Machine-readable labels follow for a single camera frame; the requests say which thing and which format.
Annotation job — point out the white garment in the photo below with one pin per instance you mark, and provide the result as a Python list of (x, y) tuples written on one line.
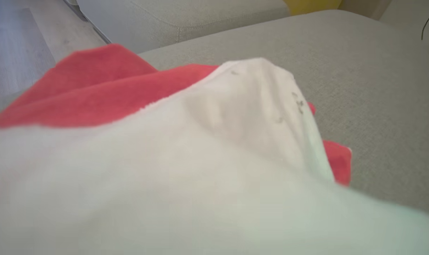
[(200, 177)]

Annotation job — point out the red garment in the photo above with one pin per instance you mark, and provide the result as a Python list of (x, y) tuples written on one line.
[(101, 92)]

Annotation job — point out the yellow object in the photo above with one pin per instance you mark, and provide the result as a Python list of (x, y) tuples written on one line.
[(312, 5)]

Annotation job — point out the grey fabric sofa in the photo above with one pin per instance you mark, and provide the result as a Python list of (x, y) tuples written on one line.
[(377, 88)]

